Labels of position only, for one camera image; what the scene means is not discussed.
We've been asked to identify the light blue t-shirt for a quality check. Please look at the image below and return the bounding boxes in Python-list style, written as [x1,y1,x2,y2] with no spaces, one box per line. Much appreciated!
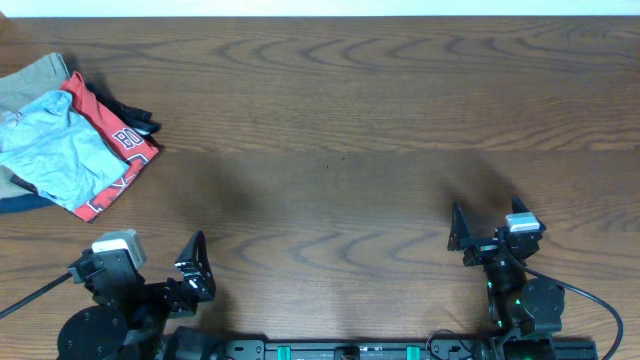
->
[1,90,129,211]

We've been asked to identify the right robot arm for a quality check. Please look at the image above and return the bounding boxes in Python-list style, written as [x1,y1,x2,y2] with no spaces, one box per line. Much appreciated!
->
[447,197,565,359]

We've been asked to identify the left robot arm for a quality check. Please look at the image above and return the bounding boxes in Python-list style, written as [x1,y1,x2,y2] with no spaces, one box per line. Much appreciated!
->
[57,229,226,359]

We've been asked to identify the navy blue folded garment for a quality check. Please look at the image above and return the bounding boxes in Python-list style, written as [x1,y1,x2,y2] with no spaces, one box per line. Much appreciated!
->
[0,194,54,215]

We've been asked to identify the red folded t-shirt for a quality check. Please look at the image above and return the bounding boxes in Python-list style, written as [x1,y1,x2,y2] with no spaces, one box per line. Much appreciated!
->
[60,71,159,222]

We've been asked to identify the black patterned folded garment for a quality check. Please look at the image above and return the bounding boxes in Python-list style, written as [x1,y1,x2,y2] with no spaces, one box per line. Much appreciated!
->
[9,82,163,194]

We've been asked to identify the tan folded garment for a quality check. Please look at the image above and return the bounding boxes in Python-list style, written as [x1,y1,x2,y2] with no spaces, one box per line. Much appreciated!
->
[0,52,71,200]

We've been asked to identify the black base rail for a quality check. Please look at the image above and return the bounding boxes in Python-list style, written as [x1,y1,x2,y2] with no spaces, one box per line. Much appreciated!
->
[155,327,599,360]

